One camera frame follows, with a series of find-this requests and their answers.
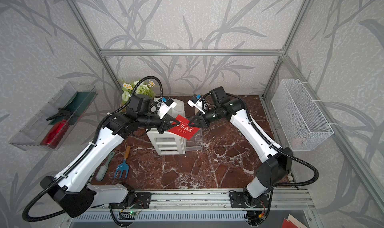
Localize white plastic drawer organizer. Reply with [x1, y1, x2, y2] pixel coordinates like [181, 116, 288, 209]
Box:
[147, 99, 187, 155]

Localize red printed postcard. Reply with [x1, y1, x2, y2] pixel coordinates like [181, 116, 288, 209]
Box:
[168, 115, 200, 140]

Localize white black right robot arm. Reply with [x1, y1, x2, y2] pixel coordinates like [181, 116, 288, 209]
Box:
[188, 86, 293, 201]

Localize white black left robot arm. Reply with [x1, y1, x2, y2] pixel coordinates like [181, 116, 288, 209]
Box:
[41, 94, 177, 218]

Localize artificial green white flowers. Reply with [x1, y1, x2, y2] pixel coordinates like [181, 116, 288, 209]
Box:
[120, 80, 156, 105]

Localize blue garden hand fork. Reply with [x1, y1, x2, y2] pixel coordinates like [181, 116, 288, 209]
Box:
[114, 146, 131, 179]

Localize dark green cloth in tray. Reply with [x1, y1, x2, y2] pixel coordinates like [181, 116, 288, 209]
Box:
[64, 91, 97, 116]

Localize black clamp in tray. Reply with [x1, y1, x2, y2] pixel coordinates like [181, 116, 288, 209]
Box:
[46, 108, 80, 126]

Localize red brush in tray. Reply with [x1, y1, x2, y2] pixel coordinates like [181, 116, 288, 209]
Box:
[40, 120, 70, 149]

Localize red booklet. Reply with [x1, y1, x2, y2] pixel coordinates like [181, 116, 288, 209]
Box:
[282, 215, 308, 228]

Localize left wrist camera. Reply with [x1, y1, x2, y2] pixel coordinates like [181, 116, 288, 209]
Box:
[156, 97, 177, 120]

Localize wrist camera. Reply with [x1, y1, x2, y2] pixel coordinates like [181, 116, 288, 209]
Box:
[156, 97, 177, 120]
[187, 94, 207, 114]

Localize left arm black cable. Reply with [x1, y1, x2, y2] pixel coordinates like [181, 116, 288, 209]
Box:
[22, 75, 164, 223]

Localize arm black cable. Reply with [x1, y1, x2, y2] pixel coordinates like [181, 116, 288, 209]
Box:
[203, 91, 320, 188]
[22, 75, 164, 223]

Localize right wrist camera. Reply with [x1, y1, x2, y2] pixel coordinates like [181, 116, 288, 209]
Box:
[187, 94, 207, 114]

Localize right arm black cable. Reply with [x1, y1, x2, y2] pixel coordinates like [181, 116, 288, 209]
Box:
[203, 91, 320, 188]

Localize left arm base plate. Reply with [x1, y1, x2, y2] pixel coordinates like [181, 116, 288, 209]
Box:
[112, 192, 152, 210]

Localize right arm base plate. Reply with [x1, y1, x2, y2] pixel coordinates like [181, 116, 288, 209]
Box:
[228, 190, 270, 209]

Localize white wire mesh basket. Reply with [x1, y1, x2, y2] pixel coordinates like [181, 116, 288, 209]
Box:
[272, 78, 334, 152]

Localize clear wall-mounted plastic tray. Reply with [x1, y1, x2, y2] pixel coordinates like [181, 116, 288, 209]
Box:
[9, 81, 98, 151]

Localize aluminium mounting rail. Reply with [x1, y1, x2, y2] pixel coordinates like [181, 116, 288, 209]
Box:
[55, 188, 319, 228]

